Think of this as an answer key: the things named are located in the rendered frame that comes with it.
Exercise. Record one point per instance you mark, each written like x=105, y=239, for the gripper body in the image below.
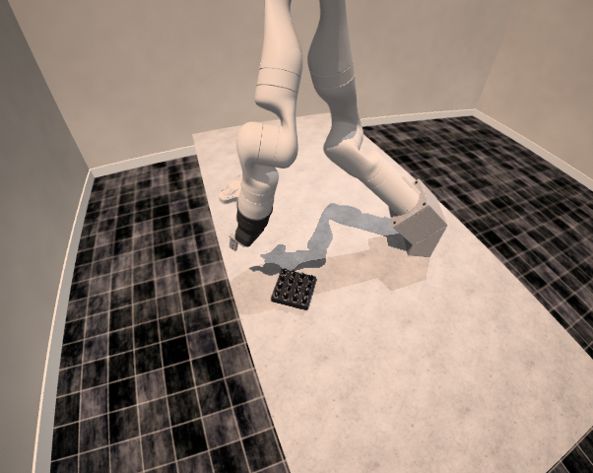
x=252, y=218

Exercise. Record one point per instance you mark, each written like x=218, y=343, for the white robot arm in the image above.
x=262, y=148

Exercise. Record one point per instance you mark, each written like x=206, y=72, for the black knob box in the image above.
x=293, y=287

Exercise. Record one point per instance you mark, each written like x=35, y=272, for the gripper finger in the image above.
x=234, y=243

